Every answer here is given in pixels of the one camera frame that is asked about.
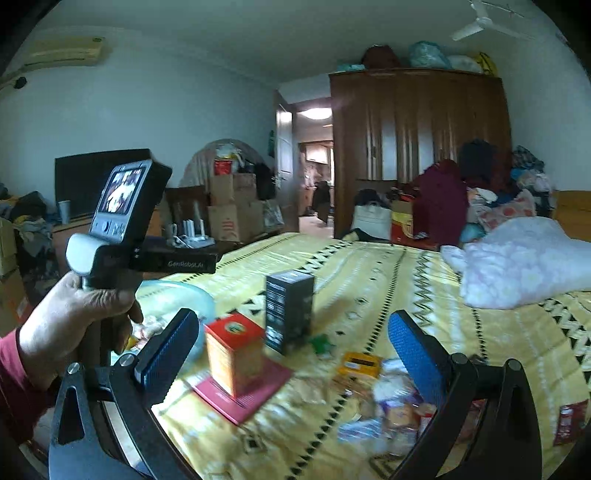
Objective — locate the black shaver product box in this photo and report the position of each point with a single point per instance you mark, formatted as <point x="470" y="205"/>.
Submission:
<point x="288" y="309"/>

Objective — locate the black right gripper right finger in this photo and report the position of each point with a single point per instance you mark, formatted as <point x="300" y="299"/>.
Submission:
<point x="507" y="441"/>

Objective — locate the white air conditioner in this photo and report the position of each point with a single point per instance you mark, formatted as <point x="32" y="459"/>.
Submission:
<point x="64" y="51"/>

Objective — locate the orange snack packet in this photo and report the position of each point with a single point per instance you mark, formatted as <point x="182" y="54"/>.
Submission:
<point x="360" y="365"/>

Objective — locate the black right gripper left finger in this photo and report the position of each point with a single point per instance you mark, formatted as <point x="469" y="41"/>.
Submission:
<point x="133" y="384"/>

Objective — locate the black television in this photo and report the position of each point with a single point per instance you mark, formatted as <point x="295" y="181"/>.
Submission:
<point x="79" y="179"/>

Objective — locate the clear glass bowl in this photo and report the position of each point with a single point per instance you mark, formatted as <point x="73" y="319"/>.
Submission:
<point x="160" y="301"/>

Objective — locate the yellow patterned bed sheet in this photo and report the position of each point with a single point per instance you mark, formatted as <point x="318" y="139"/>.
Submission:
<point x="357" y="287"/>

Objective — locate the pink flat box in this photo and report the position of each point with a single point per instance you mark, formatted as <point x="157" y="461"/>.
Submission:
<point x="242" y="407"/>

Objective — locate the maroon hanging garment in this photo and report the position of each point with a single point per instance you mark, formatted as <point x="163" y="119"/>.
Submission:
<point x="444" y="195"/>

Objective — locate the white floral pillow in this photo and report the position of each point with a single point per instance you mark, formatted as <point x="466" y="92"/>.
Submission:
<point x="523" y="261"/>

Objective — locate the stacked cardboard boxes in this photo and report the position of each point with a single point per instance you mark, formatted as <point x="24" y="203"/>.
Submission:
<point x="236" y="213"/>

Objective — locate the white ceiling fan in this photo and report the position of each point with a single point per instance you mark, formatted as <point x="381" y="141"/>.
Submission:
<point x="483" y="22"/>

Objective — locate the white tote bag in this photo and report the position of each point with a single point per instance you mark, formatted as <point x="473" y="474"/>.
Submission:
<point x="374" y="220"/>

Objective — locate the red tea box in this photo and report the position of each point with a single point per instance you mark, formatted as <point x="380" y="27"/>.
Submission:
<point x="234" y="347"/>

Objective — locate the brown wooden wardrobe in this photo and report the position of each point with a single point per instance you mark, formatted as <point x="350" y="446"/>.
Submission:
<point x="393" y="124"/>

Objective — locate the person left hand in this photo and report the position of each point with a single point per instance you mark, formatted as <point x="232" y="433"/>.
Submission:
<point x="48" y="339"/>

